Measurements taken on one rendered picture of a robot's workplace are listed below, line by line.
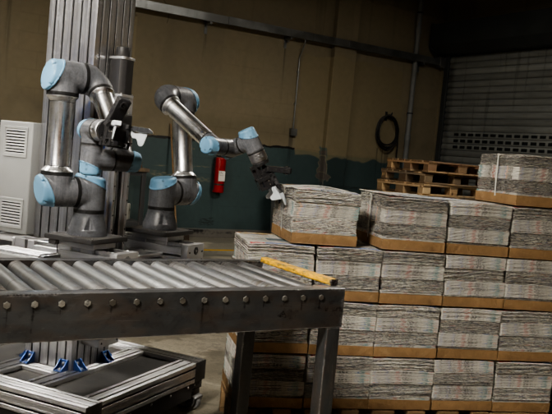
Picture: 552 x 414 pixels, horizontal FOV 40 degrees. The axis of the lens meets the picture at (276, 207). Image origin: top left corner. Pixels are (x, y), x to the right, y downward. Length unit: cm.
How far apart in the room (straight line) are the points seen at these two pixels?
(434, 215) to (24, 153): 174
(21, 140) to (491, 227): 203
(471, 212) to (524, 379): 81
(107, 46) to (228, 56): 722
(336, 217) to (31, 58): 675
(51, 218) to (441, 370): 179
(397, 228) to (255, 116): 747
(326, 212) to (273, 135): 763
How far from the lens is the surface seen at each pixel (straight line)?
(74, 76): 286
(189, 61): 1013
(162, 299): 202
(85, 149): 263
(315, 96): 1109
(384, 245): 320
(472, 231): 335
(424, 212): 326
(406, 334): 332
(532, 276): 353
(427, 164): 949
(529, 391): 365
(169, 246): 328
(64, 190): 285
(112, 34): 325
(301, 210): 309
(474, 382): 350
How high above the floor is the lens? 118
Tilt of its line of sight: 4 degrees down
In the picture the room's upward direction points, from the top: 5 degrees clockwise
